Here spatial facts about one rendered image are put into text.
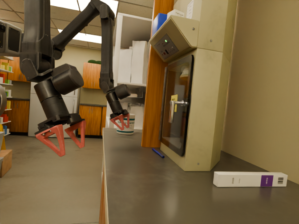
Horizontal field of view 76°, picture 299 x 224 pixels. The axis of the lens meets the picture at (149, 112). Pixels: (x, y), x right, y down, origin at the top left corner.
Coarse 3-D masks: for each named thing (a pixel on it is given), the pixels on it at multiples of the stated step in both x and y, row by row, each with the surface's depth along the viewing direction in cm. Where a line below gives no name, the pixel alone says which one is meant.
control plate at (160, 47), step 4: (164, 36) 81; (168, 36) 79; (160, 40) 87; (164, 40) 84; (168, 40) 81; (156, 44) 93; (160, 44) 90; (164, 44) 86; (168, 44) 83; (172, 44) 81; (156, 48) 97; (160, 48) 93; (164, 48) 89; (168, 48) 86; (172, 48) 83; (176, 48) 80; (160, 52) 96; (168, 52) 89; (172, 52) 86; (164, 56) 96; (168, 56) 92
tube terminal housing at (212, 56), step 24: (216, 0) 72; (216, 24) 73; (216, 48) 73; (216, 72) 74; (192, 96) 72; (216, 96) 75; (192, 120) 73; (216, 120) 77; (192, 144) 74; (216, 144) 82; (192, 168) 75
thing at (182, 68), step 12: (180, 60) 83; (192, 60) 72; (168, 72) 97; (180, 72) 82; (168, 84) 96; (180, 84) 81; (168, 96) 94; (180, 96) 80; (168, 108) 93; (180, 108) 79; (168, 120) 92; (180, 120) 78; (168, 132) 91; (180, 132) 77; (168, 144) 89; (180, 144) 76
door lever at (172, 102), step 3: (171, 102) 75; (174, 102) 76; (177, 102) 76; (180, 102) 76; (183, 102) 76; (171, 105) 75; (174, 105) 76; (171, 108) 75; (171, 111) 76; (171, 114) 76; (171, 117) 76; (171, 120) 76
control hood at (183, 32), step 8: (176, 16) 69; (168, 24) 72; (176, 24) 69; (184, 24) 70; (192, 24) 70; (160, 32) 82; (168, 32) 77; (176, 32) 72; (184, 32) 70; (192, 32) 70; (152, 40) 94; (176, 40) 76; (184, 40) 71; (192, 40) 71; (184, 48) 75; (192, 48) 73; (160, 56) 100; (176, 56) 87
